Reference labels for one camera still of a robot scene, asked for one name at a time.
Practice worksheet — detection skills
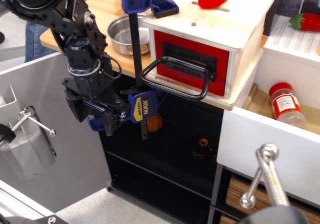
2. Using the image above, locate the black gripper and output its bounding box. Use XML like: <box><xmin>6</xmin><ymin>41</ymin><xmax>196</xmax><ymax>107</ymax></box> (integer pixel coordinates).
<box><xmin>61</xmin><ymin>70</ymin><xmax>125</xmax><ymax>136</ymax></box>

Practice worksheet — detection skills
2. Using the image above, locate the black metal drawer handle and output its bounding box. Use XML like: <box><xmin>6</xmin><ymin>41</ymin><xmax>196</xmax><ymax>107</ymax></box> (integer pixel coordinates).
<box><xmin>140</xmin><ymin>42</ymin><xmax>218</xmax><ymax>101</ymax></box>

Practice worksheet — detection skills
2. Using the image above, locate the red front wooden drawer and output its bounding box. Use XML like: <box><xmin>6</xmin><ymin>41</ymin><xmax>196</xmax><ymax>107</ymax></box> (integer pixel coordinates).
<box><xmin>154</xmin><ymin>30</ymin><xmax>229</xmax><ymax>96</ymax></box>

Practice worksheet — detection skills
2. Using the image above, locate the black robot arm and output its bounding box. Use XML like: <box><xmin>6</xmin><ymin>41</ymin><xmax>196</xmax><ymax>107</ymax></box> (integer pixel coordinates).
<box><xmin>4</xmin><ymin>0</ymin><xmax>126</xmax><ymax>136</ymax></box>

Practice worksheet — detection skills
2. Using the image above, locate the white wooden box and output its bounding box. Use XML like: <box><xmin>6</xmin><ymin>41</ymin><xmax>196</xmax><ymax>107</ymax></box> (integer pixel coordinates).
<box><xmin>143</xmin><ymin>0</ymin><xmax>274</xmax><ymax>110</ymax></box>

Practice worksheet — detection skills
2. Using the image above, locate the white open kitchen drawer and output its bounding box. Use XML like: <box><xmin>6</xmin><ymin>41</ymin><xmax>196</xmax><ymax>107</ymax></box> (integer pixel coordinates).
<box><xmin>217</xmin><ymin>54</ymin><xmax>320</xmax><ymax>206</ymax></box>

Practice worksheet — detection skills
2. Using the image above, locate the blue Irwin bar clamp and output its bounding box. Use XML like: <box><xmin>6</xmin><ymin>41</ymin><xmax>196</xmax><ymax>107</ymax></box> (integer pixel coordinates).
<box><xmin>86</xmin><ymin>0</ymin><xmax>180</xmax><ymax>141</ymax></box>

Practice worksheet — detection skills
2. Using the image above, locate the small orange toy pumpkin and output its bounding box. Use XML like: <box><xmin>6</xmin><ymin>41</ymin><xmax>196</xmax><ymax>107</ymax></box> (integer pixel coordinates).
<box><xmin>147</xmin><ymin>113</ymin><xmax>164</xmax><ymax>133</ymax></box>

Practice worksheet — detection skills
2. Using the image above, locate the grey cabinet door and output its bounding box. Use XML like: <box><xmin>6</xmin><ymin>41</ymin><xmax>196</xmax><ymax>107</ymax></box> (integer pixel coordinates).
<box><xmin>0</xmin><ymin>53</ymin><xmax>110</xmax><ymax>212</ymax></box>

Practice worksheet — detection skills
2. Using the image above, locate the stainless steel pot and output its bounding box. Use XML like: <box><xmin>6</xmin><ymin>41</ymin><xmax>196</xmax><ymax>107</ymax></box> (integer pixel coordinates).
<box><xmin>107</xmin><ymin>14</ymin><xmax>150</xmax><ymax>56</ymax></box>

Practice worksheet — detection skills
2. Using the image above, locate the person in blue jeans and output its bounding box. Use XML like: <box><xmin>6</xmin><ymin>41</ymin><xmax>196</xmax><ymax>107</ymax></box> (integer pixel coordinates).
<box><xmin>24</xmin><ymin>22</ymin><xmax>56</xmax><ymax>63</ymax></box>

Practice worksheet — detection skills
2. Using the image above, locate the left silver screw clamp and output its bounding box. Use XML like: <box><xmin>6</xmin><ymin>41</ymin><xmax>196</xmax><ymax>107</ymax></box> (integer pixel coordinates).
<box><xmin>0</xmin><ymin>110</ymin><xmax>57</xmax><ymax>149</ymax></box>

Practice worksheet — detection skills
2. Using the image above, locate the silver screw clamp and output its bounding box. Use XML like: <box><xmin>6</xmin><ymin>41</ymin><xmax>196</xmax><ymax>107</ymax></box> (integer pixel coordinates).
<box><xmin>238</xmin><ymin>143</ymin><xmax>311</xmax><ymax>224</ymax></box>
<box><xmin>0</xmin><ymin>110</ymin><xmax>57</xmax><ymax>149</ymax></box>

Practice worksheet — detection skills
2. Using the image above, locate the black shelf cabinet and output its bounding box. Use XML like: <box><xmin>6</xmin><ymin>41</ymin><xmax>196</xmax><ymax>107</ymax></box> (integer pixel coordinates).
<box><xmin>88</xmin><ymin>93</ymin><xmax>224</xmax><ymax>223</ymax></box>

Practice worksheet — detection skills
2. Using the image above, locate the black round lid orange knob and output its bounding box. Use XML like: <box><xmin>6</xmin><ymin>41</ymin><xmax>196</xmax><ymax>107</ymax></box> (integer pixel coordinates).
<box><xmin>188</xmin><ymin>134</ymin><xmax>219</xmax><ymax>160</ymax></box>

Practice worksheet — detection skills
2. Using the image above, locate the right silver screw clamp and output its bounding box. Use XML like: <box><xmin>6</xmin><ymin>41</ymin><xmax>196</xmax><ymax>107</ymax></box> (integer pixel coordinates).
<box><xmin>238</xmin><ymin>143</ymin><xmax>311</xmax><ymax>224</ymax></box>

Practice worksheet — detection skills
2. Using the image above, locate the red capped spice jar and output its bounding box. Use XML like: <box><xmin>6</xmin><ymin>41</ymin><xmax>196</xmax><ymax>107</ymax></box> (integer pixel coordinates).
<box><xmin>269</xmin><ymin>82</ymin><xmax>307</xmax><ymax>129</ymax></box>

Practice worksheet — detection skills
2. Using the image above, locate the white toy sink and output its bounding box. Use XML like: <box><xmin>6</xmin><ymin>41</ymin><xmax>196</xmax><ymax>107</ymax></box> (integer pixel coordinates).
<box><xmin>264</xmin><ymin>16</ymin><xmax>320</xmax><ymax>68</ymax></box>

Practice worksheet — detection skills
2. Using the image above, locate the red toy chili pepper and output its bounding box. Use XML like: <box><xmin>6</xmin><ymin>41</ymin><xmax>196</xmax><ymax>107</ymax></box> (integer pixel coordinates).
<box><xmin>289</xmin><ymin>13</ymin><xmax>320</xmax><ymax>32</ymax></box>

